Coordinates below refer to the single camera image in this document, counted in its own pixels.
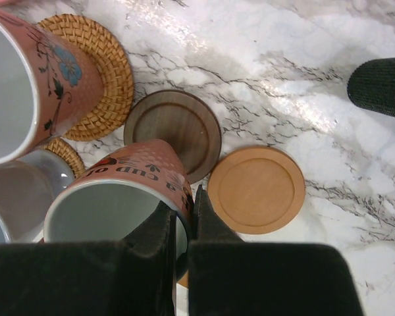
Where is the dark wood coaster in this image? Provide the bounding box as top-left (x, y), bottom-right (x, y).
top-left (123, 90), bottom-right (222, 184)

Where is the small woven rattan coaster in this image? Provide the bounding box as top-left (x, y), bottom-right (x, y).
top-left (43, 138), bottom-right (86, 178)

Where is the pink mug back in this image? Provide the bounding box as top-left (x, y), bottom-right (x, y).
top-left (43, 139), bottom-right (194, 279)

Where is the pink mug front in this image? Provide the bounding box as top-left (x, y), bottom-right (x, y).
top-left (0, 9), bottom-right (104, 164)

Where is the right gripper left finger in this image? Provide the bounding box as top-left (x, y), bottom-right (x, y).
top-left (0, 204), bottom-right (176, 315)

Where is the light blue mug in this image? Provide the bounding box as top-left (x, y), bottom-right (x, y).
top-left (0, 149), bottom-right (75, 244)

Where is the large woven rattan coaster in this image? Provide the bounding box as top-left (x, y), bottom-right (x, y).
top-left (36, 13), bottom-right (134, 142)

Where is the pink mug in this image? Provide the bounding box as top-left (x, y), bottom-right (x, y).
top-left (43, 139), bottom-right (194, 279)
top-left (0, 9), bottom-right (104, 164)

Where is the light wood coaster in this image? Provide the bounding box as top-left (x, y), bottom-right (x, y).
top-left (178, 272), bottom-right (188, 288)
top-left (207, 145), bottom-right (305, 234)

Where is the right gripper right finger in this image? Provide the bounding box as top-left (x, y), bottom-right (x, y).
top-left (188, 187), bottom-right (363, 315)

